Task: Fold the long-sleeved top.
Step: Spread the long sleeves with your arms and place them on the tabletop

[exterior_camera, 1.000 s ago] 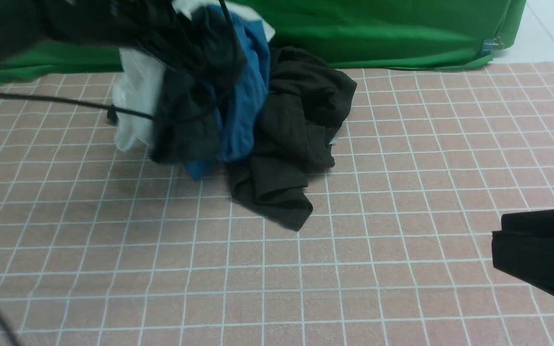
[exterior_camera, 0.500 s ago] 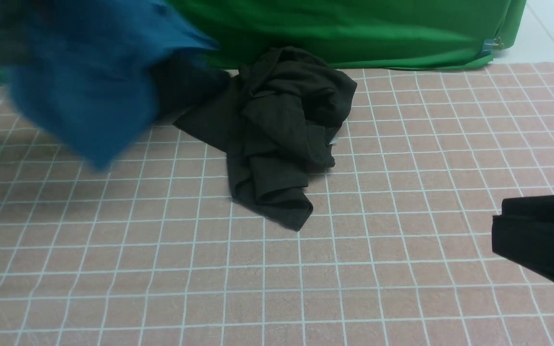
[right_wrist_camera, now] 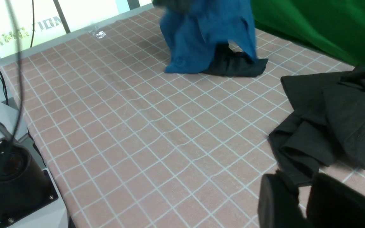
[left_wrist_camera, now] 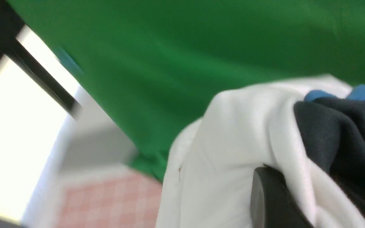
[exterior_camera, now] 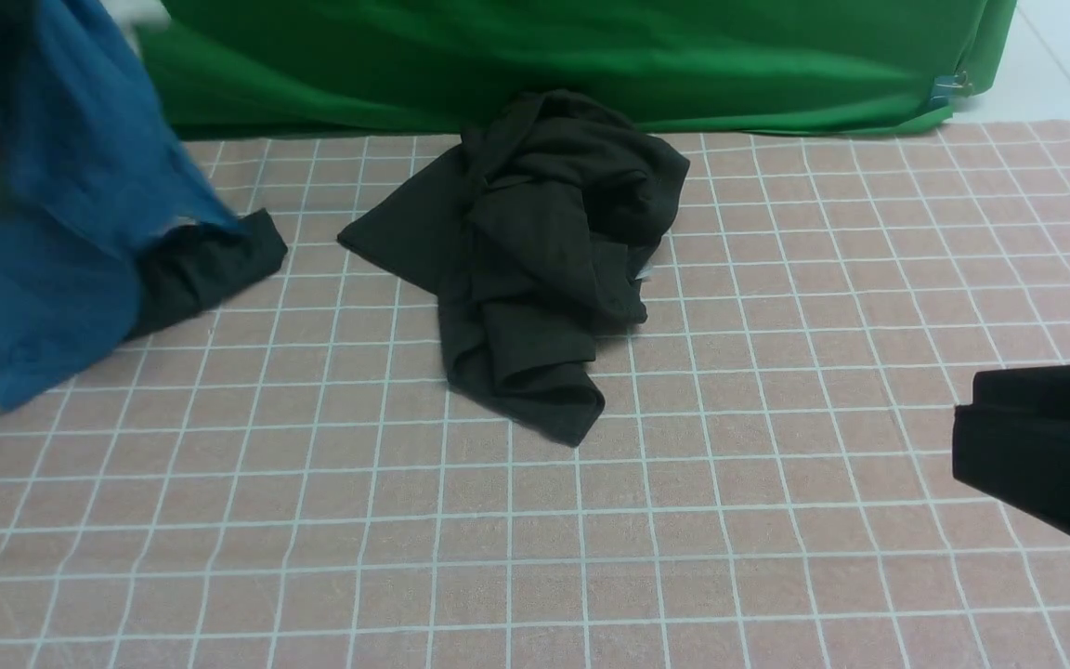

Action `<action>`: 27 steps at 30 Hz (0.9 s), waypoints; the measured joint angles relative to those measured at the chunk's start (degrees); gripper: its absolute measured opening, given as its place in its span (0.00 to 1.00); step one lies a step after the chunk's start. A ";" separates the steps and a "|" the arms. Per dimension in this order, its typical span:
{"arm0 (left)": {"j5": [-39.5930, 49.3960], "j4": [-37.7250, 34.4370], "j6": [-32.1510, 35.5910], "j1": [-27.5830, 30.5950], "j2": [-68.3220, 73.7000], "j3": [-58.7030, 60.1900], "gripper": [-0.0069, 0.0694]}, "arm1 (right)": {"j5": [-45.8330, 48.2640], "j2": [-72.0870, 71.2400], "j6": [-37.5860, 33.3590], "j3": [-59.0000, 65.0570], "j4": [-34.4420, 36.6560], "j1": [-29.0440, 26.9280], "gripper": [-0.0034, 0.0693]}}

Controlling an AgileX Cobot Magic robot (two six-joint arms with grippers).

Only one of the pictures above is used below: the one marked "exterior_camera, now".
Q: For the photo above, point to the blue binder clip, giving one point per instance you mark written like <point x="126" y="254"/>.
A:
<point x="949" y="89"/>

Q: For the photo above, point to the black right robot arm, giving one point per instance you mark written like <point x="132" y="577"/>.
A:
<point x="1012" y="442"/>

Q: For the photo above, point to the pink grid table mat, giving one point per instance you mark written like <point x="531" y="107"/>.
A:
<point x="287" y="483"/>

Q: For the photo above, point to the dark teal garment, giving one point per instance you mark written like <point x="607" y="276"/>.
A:
<point x="196" y="268"/>

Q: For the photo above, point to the gray long-sleeve top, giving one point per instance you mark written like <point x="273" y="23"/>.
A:
<point x="531" y="234"/>

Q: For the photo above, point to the green backdrop cloth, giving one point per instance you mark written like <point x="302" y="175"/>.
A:
<point x="249" y="69"/>

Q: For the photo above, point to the white garment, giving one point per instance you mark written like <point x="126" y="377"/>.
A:
<point x="133" y="15"/>

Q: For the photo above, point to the blue garment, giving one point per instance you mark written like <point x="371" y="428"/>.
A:
<point x="91" y="176"/>

